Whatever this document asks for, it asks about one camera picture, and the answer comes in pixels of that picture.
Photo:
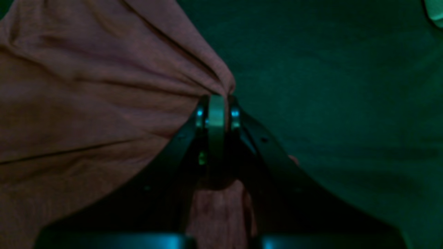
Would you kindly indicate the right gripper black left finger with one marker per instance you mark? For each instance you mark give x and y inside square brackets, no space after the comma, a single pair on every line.
[149,210]

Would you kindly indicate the maroon long-sleeve T-shirt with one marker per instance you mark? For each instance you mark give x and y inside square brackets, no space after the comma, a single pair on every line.
[91,90]

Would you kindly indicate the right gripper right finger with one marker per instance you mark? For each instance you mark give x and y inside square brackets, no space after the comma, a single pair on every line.
[293,211]

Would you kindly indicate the black table cloth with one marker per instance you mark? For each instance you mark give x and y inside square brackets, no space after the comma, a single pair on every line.
[352,88]

